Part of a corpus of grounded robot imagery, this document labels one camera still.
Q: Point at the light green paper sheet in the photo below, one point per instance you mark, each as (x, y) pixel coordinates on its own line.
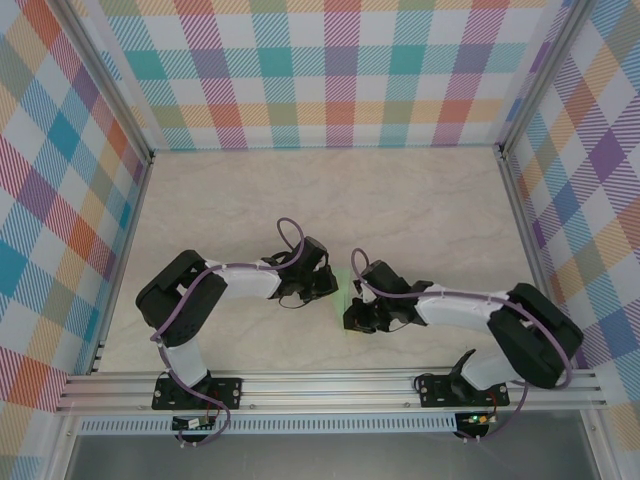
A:
(341, 295)

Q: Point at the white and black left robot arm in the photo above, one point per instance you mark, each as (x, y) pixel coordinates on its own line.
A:
(180, 310)

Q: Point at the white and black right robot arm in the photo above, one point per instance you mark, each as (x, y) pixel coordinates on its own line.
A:
(530, 340)

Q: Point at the grey metal panel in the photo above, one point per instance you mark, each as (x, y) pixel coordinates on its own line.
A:
(325, 457)

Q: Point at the right circuit board with LED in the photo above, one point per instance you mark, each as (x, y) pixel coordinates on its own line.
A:
(477, 419)

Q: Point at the black left circuit board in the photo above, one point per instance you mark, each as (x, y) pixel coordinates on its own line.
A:
(187, 424)

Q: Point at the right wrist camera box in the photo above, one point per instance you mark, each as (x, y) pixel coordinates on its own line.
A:
(363, 291)

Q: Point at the aluminium mounting rail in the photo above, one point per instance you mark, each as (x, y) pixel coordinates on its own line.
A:
(325, 390)

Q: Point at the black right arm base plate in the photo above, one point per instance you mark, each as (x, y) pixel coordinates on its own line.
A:
(432, 392)

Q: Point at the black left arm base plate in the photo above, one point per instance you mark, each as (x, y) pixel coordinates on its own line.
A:
(231, 392)

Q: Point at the aluminium side rail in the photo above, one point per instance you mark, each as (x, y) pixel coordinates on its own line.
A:
(535, 250)
(131, 240)

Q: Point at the aluminium frame post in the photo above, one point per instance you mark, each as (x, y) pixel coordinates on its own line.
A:
(545, 82)
(107, 85)

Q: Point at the aluminium frame leg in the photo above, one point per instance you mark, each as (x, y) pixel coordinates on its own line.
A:
(597, 445)
(62, 450)

